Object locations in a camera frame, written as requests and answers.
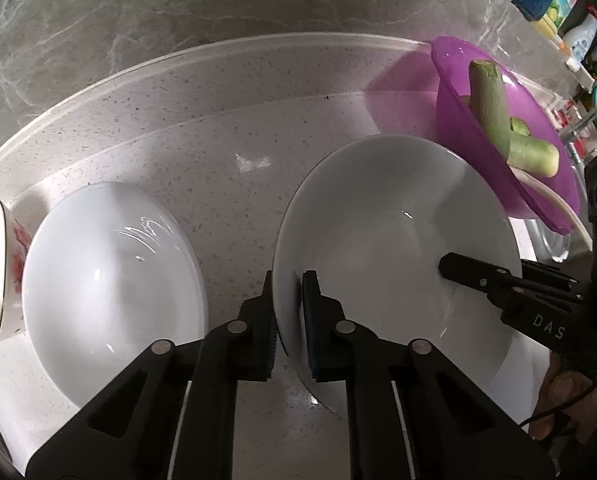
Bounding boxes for stainless steel sink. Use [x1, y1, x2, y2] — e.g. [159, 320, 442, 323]
[526, 217, 592, 266]

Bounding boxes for white spray bottle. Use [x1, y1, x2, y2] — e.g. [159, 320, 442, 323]
[561, 6, 597, 62]

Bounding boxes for small dark rimmed bowl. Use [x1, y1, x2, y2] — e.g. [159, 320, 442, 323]
[0, 197, 33, 345]

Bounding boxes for short green gourd piece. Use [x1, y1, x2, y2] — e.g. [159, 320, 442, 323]
[506, 117, 562, 178]

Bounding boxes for purple plastic basin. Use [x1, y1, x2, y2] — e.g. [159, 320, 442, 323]
[431, 36, 582, 235]

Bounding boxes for long green gourd piece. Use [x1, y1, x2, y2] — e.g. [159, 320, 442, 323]
[467, 59, 517, 161]

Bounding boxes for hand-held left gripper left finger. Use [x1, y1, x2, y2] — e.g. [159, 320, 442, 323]
[26, 270, 279, 480]

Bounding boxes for person's right hand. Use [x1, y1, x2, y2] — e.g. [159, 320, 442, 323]
[529, 355, 597, 443]

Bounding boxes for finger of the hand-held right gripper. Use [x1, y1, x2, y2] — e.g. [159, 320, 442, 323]
[439, 251, 579, 306]

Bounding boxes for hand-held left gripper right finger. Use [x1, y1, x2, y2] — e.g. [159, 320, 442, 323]
[301, 270, 554, 480]

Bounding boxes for yellow detergent bottle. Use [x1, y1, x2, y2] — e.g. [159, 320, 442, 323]
[531, 0, 582, 38]

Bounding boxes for large white bowl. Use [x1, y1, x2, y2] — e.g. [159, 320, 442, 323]
[273, 134, 522, 418]

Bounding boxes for chrome faucet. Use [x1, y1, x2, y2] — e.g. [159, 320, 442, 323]
[561, 90, 597, 161]

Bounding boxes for medium white bowl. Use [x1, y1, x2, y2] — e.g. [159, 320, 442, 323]
[21, 181, 210, 408]

